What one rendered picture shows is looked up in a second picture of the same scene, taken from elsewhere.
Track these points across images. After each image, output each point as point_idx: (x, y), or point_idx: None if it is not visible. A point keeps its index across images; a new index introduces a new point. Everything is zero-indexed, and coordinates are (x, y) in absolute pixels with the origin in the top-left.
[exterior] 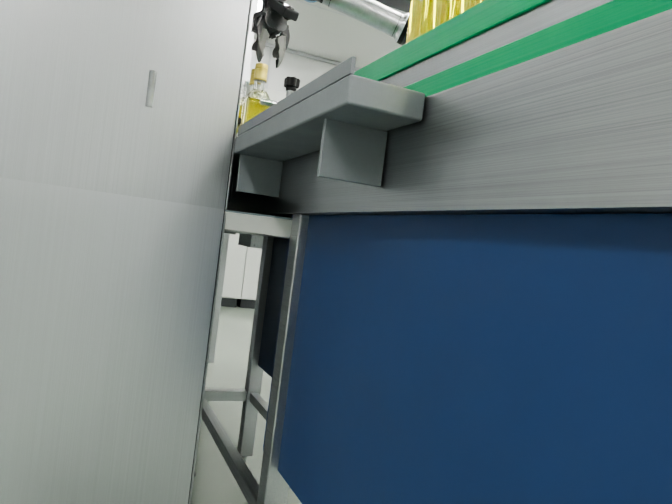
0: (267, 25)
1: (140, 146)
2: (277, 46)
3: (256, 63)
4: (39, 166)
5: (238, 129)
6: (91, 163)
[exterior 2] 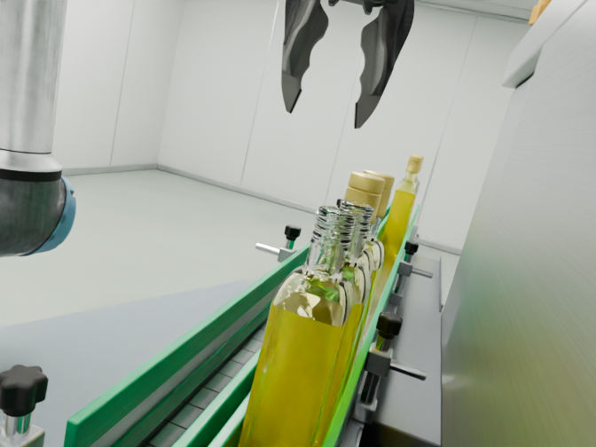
0: (380, 5)
1: None
2: (314, 43)
3: (394, 177)
4: None
5: (443, 307)
6: None
